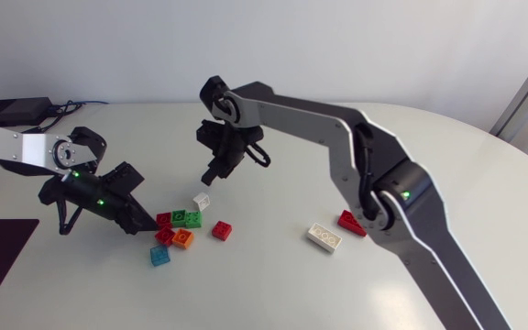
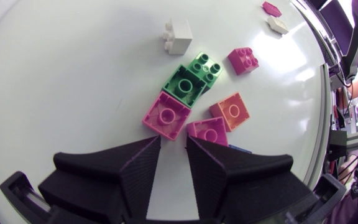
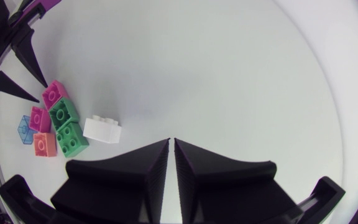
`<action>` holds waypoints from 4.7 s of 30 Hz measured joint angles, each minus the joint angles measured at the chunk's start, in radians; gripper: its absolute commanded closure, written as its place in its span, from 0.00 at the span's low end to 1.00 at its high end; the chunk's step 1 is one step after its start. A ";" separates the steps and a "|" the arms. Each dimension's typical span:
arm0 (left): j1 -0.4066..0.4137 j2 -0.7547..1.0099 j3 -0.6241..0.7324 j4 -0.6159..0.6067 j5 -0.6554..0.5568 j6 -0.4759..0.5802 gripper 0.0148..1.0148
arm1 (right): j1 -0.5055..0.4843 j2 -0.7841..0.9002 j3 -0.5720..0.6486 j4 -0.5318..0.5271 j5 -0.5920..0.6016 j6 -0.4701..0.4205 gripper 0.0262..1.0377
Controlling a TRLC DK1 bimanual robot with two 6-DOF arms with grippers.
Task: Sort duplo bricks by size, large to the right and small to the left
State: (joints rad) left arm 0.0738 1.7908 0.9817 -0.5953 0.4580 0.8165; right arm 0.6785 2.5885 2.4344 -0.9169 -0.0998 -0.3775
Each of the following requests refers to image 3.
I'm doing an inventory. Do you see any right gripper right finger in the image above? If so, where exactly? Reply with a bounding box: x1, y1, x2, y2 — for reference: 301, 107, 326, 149
173, 138, 303, 224

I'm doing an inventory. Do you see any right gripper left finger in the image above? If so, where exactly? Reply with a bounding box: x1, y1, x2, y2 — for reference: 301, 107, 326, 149
50, 138, 171, 224

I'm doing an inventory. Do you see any small pink toy brick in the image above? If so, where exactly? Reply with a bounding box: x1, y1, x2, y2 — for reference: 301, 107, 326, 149
41, 80, 70, 111

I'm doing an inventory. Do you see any small white toy brick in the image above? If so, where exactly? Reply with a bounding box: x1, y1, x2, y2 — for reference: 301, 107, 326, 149
82, 114, 122, 144

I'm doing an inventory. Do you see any small green toy brick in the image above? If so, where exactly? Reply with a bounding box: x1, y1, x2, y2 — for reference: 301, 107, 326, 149
55, 122, 90, 159
48, 97, 81, 133

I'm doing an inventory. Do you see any small magenta toy brick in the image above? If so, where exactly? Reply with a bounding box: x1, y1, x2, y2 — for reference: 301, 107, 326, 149
29, 106, 52, 134

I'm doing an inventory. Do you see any clear blue toy brick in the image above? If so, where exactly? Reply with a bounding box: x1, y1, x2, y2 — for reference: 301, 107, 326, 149
17, 114, 39, 146

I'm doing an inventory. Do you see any small salmon toy brick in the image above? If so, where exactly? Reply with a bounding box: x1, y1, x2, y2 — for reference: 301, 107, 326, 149
33, 133, 58, 158

